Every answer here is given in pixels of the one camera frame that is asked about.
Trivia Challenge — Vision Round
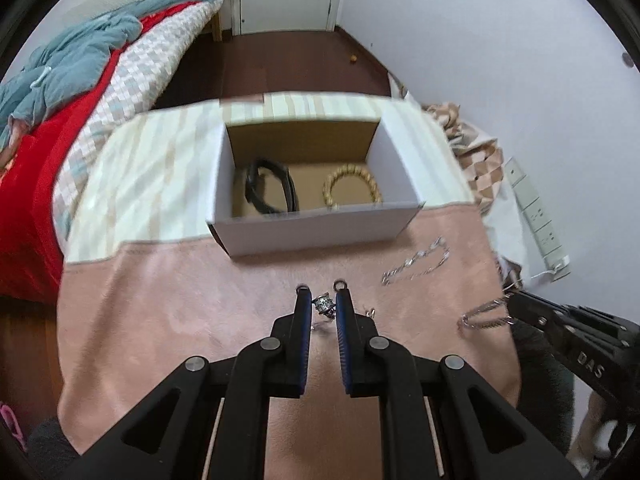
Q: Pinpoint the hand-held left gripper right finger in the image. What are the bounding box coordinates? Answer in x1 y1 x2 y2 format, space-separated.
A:
334 280 585 480

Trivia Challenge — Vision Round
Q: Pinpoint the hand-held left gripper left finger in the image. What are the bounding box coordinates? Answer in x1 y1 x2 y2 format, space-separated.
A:
60 284 314 480

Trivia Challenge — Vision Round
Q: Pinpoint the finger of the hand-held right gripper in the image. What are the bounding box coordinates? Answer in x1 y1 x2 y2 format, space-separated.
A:
505 290 567 347

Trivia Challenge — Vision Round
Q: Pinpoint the small silver ring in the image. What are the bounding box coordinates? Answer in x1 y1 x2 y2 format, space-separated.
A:
311 292 337 319

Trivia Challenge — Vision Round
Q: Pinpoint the silver chain necklace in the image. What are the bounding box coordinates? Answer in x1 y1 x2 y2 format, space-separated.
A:
457 297 516 331

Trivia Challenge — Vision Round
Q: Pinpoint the white cardboard box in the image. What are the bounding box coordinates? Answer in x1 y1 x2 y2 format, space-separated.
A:
206 116 426 259

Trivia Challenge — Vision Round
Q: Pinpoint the dark fuzzy cushion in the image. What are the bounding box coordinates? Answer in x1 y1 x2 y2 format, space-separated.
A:
509 320 577 457

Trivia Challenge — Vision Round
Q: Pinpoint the white power strip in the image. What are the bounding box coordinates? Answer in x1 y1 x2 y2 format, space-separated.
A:
502 157 571 282

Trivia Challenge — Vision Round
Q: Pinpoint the pink suede cloth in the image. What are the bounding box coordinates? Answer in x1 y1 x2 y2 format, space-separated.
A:
56 200 524 480

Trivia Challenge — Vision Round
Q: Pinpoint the beige checkered cloth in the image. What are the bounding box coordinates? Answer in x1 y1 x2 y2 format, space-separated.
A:
422 102 506 217

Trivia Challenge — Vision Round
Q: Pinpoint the pale striped cloth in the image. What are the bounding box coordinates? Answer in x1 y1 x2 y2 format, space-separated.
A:
65 92 476 265

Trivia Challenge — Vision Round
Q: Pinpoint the pink object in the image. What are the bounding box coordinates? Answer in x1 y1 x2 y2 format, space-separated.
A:
0 402 27 452

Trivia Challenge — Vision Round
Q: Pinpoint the red blanket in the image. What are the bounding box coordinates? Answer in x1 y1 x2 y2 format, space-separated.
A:
0 2 201 306

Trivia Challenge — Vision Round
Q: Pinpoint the checkered quilt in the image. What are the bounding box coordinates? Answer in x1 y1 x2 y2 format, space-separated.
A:
52 2 222 241

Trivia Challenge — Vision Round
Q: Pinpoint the teal blanket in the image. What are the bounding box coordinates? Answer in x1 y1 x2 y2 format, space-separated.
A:
0 0 226 147

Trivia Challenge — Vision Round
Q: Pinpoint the silver link bracelet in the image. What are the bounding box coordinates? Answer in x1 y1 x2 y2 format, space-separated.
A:
381 236 451 287

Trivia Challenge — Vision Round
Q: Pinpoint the black bracelet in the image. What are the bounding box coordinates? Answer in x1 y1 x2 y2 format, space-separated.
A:
243 157 301 216

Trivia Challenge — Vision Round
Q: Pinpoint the gold bead bracelet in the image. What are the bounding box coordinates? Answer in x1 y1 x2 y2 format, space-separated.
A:
321 163 384 210

